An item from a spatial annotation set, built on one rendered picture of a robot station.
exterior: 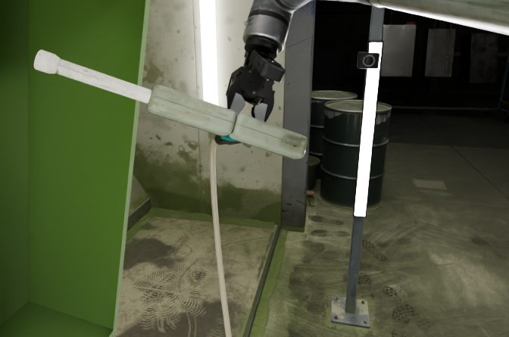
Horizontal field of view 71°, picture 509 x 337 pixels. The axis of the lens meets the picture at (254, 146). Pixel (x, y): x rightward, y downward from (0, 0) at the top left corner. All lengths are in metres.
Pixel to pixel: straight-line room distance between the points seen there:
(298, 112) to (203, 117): 1.94
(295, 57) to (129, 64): 1.62
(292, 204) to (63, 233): 1.81
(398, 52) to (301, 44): 4.97
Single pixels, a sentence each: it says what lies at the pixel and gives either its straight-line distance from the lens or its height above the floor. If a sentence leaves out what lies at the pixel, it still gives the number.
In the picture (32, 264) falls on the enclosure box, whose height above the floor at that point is 0.69.
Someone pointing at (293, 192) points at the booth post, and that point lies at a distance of 2.74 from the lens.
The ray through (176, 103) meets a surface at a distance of 0.63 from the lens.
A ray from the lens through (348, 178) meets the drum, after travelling 3.17.
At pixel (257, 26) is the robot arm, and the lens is 0.75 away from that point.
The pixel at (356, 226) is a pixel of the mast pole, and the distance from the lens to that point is 1.91.
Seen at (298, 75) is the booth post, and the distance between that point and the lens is 2.51.
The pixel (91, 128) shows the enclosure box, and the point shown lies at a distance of 1.15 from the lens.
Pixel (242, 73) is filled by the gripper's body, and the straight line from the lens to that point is 0.72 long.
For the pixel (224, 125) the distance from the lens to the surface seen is 0.64.
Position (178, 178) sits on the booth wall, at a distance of 2.96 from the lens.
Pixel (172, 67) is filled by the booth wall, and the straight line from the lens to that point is 2.76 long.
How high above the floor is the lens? 1.44
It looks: 17 degrees down
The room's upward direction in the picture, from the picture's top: straight up
